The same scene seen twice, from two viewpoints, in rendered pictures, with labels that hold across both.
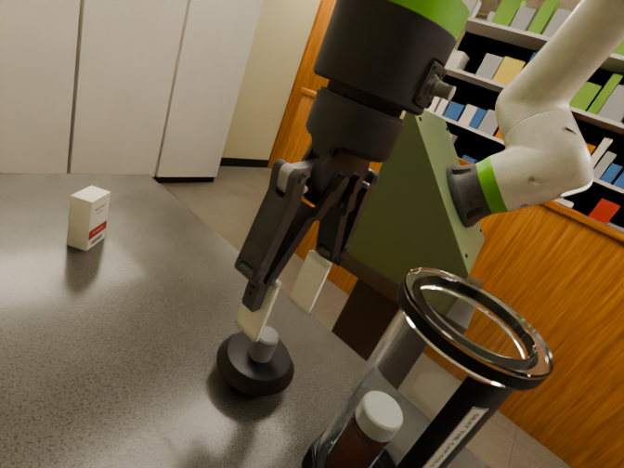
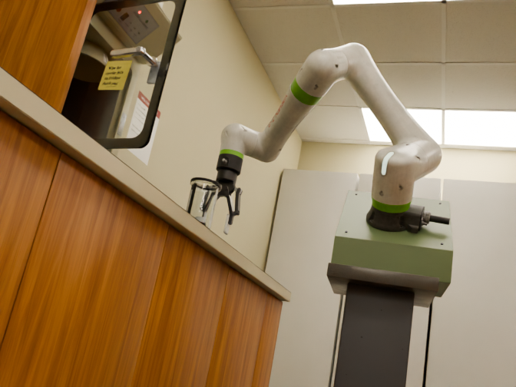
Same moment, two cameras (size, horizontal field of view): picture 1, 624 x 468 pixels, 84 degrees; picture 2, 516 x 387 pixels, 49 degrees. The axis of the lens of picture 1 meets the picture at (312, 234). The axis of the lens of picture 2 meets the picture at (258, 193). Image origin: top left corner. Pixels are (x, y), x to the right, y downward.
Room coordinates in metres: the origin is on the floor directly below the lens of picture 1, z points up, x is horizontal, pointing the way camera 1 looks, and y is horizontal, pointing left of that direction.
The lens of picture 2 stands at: (0.11, -1.98, 0.59)
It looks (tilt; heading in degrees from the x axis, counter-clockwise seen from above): 17 degrees up; 81
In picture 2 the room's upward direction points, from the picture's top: 11 degrees clockwise
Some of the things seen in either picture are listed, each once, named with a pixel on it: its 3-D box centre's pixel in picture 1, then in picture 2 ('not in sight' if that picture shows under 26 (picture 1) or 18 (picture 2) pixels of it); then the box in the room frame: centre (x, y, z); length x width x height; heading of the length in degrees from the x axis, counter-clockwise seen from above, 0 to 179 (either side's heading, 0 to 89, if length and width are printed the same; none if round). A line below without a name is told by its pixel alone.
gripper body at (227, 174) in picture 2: (342, 154); (225, 184); (0.30, 0.00, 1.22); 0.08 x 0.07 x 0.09; 151
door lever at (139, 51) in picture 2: not in sight; (132, 56); (-0.04, -0.80, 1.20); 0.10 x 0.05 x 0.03; 142
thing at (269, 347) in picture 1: (259, 355); not in sight; (0.30, 0.00, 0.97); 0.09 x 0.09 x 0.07
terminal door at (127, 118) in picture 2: not in sight; (114, 70); (-0.08, -0.74, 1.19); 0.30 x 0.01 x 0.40; 142
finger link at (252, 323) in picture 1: (256, 304); not in sight; (0.26, 0.02, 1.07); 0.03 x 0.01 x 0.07; 61
